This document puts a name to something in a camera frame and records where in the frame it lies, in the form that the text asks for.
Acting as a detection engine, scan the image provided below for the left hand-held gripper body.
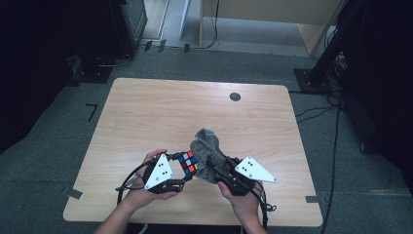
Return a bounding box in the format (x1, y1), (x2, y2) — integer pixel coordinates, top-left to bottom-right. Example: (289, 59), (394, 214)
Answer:
(142, 153), (188, 195)

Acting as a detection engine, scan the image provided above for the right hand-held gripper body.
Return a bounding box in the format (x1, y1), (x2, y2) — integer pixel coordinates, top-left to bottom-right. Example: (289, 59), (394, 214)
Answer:
(222, 156), (278, 197)

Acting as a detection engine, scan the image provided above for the multicoloured puzzle cube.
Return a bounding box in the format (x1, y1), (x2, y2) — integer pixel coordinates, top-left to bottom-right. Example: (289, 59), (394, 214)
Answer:
(177, 149), (199, 176)

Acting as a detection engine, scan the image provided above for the grey fluffy cloth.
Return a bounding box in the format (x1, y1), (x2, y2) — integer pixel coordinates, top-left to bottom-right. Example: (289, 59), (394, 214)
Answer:
(189, 128), (230, 184)

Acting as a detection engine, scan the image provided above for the person's left hand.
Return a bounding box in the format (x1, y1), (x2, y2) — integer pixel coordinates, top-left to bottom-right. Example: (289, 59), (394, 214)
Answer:
(122, 148), (178, 213)

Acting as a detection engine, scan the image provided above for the person's right hand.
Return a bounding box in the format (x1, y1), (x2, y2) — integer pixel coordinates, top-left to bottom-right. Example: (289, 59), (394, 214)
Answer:
(217, 181), (265, 223)

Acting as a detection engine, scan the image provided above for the black metal stand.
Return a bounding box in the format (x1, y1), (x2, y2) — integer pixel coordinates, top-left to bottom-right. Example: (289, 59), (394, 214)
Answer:
(293, 0), (361, 96)

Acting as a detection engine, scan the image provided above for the dark equipment cabinet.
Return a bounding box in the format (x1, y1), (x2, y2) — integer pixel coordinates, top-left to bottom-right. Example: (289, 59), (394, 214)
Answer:
(110, 0), (149, 58)

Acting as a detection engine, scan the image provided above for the light wooden cabinet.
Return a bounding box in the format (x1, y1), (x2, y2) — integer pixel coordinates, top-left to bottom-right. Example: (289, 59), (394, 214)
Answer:
(198, 0), (345, 57)

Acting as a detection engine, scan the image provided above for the dark curtain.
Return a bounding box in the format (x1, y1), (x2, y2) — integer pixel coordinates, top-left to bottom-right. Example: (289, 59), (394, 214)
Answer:
(0, 0), (113, 154)
(337, 0), (413, 193)

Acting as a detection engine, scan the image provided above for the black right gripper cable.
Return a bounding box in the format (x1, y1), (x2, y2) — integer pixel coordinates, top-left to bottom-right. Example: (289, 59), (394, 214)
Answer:
(252, 189), (277, 230)

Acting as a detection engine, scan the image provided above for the long black floor cable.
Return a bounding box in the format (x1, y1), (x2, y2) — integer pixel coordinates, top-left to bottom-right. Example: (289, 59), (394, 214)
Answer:
(319, 106), (342, 234)

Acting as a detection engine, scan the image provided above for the black forked floor cable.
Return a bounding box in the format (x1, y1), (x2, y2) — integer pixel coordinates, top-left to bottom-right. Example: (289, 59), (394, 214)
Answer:
(288, 90), (342, 125)

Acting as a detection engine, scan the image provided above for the black looped floor cable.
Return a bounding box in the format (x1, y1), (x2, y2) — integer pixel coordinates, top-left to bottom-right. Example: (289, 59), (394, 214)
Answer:
(96, 53), (134, 68)

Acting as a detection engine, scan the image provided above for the black floor base plate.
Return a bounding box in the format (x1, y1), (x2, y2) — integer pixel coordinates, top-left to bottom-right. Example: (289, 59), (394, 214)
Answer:
(69, 55), (113, 85)

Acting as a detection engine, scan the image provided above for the black hanging cable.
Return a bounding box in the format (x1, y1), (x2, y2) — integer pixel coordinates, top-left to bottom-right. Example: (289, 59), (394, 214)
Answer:
(191, 0), (220, 51)

